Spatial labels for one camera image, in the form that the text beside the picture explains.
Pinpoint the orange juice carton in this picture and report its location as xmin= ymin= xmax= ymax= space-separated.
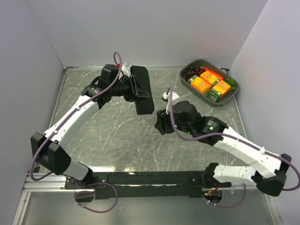
xmin=207 ymin=80 xmax=231 ymax=102
xmin=200 ymin=71 xmax=220 ymax=88
xmin=187 ymin=75 xmax=210 ymax=95

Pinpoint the purple cable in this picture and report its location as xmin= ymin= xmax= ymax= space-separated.
xmin=166 ymin=87 xmax=300 ymax=191
xmin=30 ymin=52 xmax=122 ymax=181

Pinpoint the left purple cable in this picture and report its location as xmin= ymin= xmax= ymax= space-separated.
xmin=30 ymin=52 xmax=122 ymax=181

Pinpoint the black zippered tool case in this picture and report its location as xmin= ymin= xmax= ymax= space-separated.
xmin=130 ymin=66 xmax=155 ymax=115

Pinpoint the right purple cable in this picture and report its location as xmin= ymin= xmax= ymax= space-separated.
xmin=166 ymin=87 xmax=300 ymax=191

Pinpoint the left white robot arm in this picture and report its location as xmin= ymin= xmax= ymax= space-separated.
xmin=30 ymin=64 xmax=155 ymax=188

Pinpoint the orange carrot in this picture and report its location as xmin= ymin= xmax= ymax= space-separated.
xmin=203 ymin=67 xmax=224 ymax=80

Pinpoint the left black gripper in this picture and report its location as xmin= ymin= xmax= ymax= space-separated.
xmin=110 ymin=75 xmax=150 ymax=102

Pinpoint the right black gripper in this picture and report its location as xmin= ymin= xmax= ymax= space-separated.
xmin=154 ymin=106 xmax=193 ymax=135

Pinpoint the dark red grapes bunch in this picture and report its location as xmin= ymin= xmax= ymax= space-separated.
xmin=185 ymin=66 xmax=206 ymax=81

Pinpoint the green leaf vegetable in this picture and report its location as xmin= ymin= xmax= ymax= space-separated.
xmin=225 ymin=77 xmax=237 ymax=90

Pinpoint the grey plastic tray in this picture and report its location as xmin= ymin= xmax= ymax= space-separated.
xmin=179 ymin=59 xmax=240 ymax=107

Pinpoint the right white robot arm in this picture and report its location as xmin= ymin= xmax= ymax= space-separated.
xmin=155 ymin=90 xmax=292 ymax=196

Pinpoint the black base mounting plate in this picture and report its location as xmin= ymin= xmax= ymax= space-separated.
xmin=65 ymin=171 xmax=232 ymax=200

